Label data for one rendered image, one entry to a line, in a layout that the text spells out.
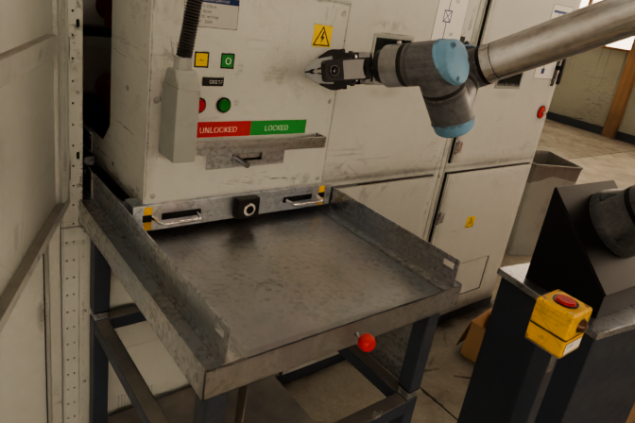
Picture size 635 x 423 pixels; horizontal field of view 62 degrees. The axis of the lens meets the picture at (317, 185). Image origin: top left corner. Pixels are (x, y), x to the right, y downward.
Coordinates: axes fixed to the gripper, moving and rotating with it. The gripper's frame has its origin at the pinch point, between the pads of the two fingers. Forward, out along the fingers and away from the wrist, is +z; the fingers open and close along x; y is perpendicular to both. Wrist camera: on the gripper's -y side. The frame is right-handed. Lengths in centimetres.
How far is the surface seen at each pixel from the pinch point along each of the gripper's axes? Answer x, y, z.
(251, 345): -44, -44, -20
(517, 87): -9, 128, -9
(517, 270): -58, 47, -35
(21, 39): 8, -56, 18
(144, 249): -33, -42, 10
